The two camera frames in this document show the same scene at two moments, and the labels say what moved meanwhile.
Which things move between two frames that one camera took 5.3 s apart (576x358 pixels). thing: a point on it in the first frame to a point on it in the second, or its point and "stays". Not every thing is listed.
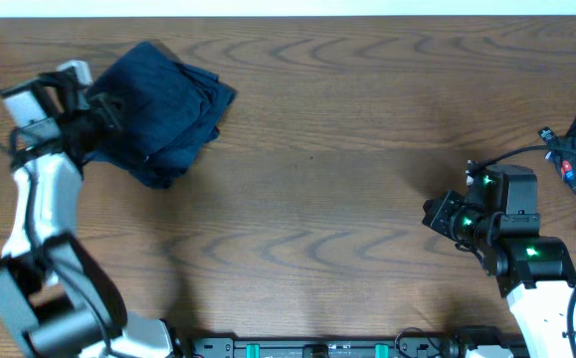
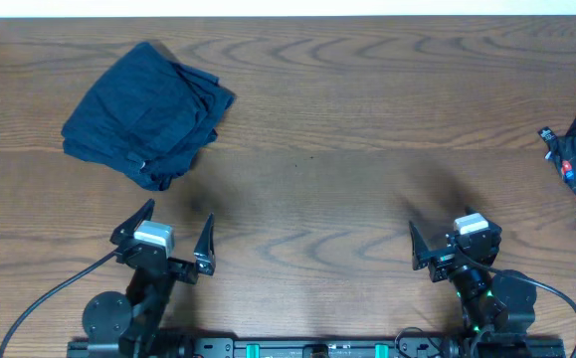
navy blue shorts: (172, 109) stays
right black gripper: (439, 219) to (443, 260)
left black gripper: (105, 109) to (202, 257)
